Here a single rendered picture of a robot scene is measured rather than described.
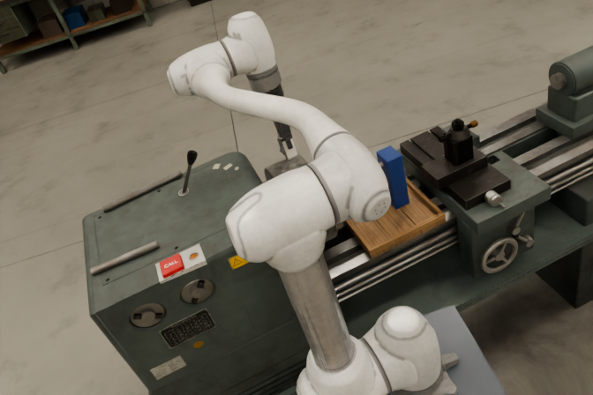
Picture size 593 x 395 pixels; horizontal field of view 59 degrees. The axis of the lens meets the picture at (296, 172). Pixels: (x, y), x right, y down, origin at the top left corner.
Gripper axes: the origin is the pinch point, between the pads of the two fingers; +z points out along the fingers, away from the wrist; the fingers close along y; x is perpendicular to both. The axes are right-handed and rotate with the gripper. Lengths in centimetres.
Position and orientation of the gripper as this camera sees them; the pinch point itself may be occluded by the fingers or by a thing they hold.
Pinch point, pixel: (288, 146)
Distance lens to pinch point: 158.7
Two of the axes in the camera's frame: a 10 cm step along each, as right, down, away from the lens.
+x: -9.0, 4.2, -1.5
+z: 2.9, 8.1, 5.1
